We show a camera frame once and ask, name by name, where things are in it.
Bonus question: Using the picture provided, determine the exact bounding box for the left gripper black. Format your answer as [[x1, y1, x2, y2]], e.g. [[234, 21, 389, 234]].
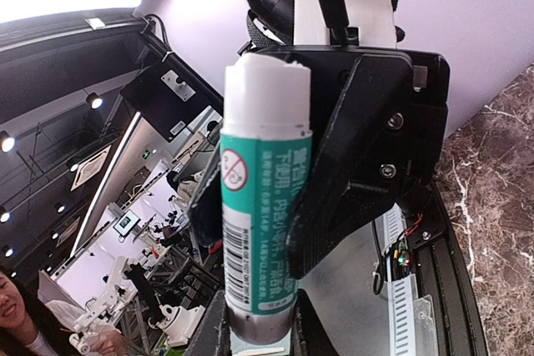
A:
[[260, 45, 450, 278]]

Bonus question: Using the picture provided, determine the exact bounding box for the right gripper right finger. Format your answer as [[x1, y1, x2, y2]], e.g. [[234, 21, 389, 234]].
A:
[[290, 291, 338, 356]]

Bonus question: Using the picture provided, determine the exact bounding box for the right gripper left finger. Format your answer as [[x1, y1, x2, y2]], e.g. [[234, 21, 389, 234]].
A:
[[185, 290, 232, 356]]

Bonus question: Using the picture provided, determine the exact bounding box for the green white glue stick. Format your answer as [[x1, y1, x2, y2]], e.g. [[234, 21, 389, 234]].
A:
[[220, 53, 312, 345]]

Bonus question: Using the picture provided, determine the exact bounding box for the black front table rail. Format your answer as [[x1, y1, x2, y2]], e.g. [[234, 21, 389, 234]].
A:
[[397, 182, 489, 355]]

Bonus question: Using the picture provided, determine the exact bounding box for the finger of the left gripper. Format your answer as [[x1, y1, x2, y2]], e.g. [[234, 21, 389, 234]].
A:
[[188, 159, 223, 246]]

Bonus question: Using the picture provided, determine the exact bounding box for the white slotted cable duct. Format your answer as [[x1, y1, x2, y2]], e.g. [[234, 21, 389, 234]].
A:
[[378, 206, 438, 355]]

